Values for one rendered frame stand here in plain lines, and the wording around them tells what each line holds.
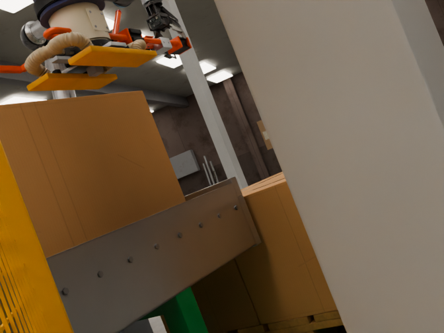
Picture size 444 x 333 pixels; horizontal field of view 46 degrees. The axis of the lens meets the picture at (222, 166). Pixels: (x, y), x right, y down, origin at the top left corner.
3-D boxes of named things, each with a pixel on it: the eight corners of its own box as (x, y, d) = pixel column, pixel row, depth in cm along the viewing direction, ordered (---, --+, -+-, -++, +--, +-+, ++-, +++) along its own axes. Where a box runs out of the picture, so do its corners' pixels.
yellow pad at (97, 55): (92, 51, 152) (86, 34, 152) (69, 65, 157) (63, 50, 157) (158, 55, 182) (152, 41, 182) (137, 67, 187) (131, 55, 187)
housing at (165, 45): (164, 46, 210) (160, 36, 210) (151, 54, 213) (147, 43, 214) (173, 47, 216) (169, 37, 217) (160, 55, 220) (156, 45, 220)
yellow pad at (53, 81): (49, 78, 161) (43, 63, 161) (28, 91, 166) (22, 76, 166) (118, 78, 191) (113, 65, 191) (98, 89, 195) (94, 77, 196)
